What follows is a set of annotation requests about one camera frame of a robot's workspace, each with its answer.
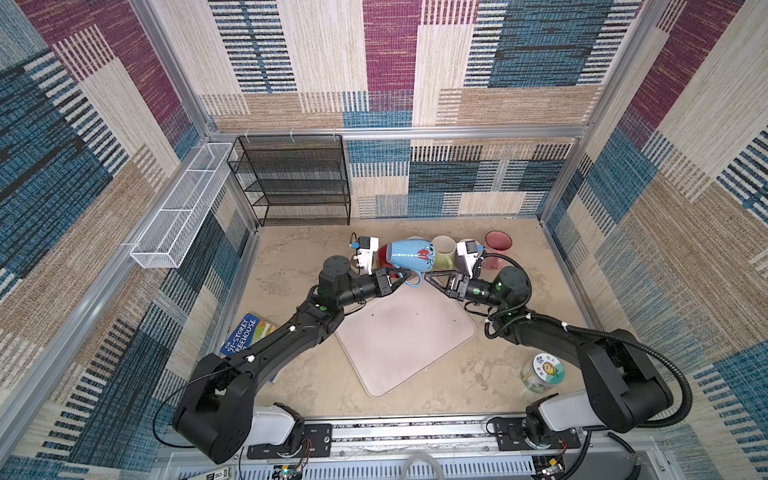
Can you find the red mug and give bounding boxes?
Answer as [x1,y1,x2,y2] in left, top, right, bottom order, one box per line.
[377,244,392,268]

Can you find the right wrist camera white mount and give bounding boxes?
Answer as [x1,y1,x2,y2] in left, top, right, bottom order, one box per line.
[457,238,485,278]

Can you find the aluminium front rail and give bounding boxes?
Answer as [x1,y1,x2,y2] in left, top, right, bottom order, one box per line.
[151,413,681,479]

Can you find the blue book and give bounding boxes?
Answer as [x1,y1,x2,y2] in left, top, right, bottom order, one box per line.
[220,313,276,356]

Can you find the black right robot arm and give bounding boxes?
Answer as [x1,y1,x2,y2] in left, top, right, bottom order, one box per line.
[424,266,693,437]

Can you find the pink patterned mug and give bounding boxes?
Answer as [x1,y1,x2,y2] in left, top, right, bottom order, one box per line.
[483,230,513,270]

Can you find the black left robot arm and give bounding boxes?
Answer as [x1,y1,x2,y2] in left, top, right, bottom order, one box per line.
[171,255,413,464]

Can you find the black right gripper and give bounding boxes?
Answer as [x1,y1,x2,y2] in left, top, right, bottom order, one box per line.
[424,268,505,309]

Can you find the purple mug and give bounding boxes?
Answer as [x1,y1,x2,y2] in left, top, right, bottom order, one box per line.
[454,238,485,276]

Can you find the white plastic tray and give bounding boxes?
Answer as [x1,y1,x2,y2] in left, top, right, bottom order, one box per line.
[335,283,478,398]

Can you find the white wire mesh basket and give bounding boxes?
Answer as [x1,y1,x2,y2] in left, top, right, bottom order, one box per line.
[130,143,233,269]

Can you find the black wire mesh shelf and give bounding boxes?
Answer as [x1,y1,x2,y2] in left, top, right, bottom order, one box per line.
[228,135,352,227]

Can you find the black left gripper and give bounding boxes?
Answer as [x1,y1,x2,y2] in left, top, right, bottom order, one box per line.
[334,269,409,312]

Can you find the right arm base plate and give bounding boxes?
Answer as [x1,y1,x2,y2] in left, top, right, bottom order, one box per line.
[485,416,582,452]

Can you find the light green mug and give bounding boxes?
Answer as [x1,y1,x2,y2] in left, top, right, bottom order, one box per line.
[432,235,457,271]

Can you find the blue mug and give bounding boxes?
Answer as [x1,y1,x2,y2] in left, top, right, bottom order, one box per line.
[386,239,436,288]

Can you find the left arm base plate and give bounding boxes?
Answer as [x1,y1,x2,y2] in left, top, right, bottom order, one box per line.
[246,423,333,460]

